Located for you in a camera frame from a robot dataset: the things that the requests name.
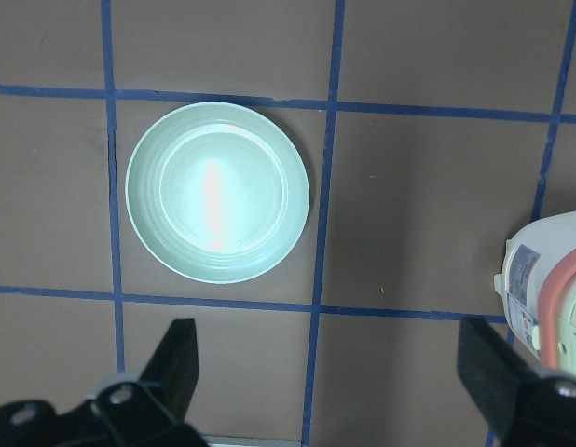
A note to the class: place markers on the white rice cooker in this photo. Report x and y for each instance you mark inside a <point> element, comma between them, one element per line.
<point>537,285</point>

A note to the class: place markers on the light green plate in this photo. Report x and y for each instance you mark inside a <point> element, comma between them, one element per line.
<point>217,192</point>

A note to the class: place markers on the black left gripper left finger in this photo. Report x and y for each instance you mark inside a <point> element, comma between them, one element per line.
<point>150,410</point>

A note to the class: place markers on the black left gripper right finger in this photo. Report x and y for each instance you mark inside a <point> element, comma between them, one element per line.
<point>523,405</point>

